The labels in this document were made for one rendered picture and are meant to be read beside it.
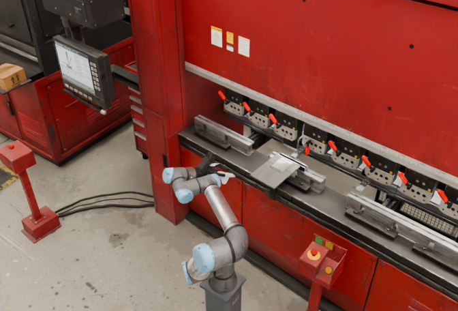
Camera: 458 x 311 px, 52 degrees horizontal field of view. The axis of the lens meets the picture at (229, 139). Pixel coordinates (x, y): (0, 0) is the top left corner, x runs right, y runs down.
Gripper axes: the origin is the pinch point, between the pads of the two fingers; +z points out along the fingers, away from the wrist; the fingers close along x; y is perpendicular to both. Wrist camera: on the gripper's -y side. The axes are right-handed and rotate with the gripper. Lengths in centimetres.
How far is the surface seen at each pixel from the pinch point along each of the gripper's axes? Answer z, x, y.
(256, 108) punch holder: 37, -37, -23
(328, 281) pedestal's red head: 52, 39, 51
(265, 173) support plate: 39.0, -17.8, 11.8
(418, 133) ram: 63, 56, -40
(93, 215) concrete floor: -16, -159, 108
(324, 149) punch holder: 57, 7, -13
